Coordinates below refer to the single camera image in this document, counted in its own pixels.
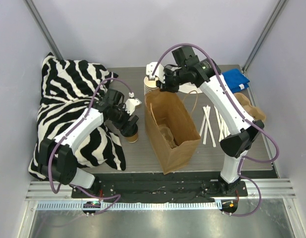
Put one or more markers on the brown paper coffee cup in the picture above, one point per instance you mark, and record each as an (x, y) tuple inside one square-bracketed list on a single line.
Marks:
[(133, 138)]

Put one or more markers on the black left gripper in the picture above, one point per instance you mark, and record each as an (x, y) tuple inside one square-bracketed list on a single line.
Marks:
[(128, 123)]

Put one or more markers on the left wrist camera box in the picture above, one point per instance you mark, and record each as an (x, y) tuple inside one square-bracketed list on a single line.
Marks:
[(131, 103)]

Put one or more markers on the stack of paper cups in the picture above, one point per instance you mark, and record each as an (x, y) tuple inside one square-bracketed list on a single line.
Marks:
[(149, 85)]

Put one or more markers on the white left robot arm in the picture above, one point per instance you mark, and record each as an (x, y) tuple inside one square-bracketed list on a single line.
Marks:
[(56, 158)]

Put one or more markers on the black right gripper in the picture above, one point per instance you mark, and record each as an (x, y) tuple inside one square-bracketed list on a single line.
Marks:
[(165, 81)]

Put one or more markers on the black plastic cup lid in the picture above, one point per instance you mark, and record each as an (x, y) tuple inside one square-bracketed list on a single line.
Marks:
[(129, 130)]

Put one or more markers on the blue folded cloth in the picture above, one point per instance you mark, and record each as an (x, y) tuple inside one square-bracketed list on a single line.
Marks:
[(235, 80)]

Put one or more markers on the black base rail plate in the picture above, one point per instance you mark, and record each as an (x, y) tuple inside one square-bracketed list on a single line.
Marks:
[(178, 187)]

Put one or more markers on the white bucket hat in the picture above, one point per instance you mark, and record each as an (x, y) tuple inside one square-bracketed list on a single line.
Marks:
[(188, 87)]

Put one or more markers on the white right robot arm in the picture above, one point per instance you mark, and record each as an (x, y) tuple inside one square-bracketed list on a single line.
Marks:
[(206, 75)]

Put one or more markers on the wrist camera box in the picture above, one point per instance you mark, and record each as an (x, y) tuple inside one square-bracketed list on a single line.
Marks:
[(155, 72), (131, 103)]

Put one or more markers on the slotted cable duct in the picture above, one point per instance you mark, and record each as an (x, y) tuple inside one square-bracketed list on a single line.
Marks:
[(90, 205)]

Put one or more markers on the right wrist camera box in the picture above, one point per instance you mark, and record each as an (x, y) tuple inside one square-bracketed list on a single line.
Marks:
[(155, 72)]

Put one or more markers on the zebra striped pillow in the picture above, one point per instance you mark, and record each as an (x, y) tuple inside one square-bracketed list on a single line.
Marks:
[(66, 90)]

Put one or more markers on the brown paper bag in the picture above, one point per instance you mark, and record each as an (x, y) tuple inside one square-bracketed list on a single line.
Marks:
[(167, 108)]

